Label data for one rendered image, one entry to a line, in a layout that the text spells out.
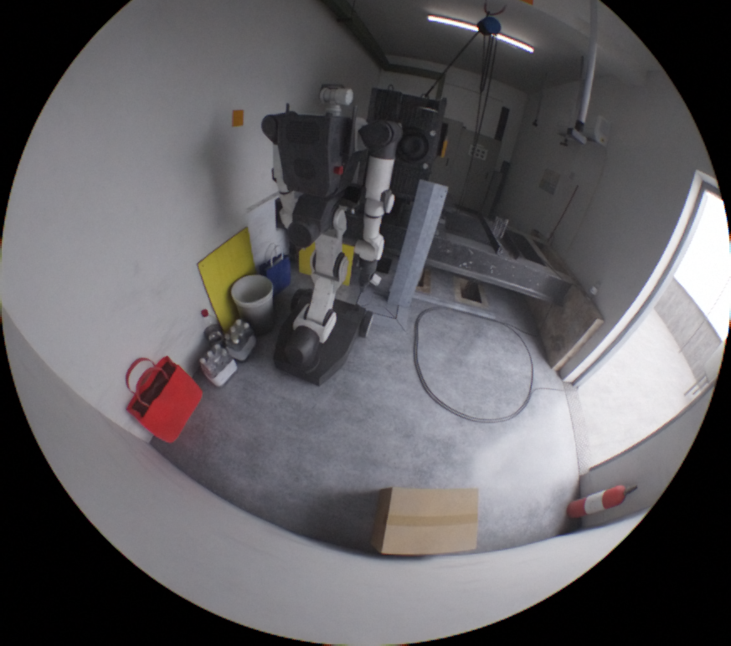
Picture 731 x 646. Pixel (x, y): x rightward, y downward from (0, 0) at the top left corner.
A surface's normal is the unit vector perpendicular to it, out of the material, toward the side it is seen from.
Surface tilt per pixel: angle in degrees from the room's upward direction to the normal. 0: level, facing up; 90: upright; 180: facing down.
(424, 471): 0
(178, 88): 90
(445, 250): 90
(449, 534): 0
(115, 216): 90
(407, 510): 0
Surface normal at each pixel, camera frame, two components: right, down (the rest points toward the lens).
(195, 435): 0.15, -0.78
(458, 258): -0.24, 0.57
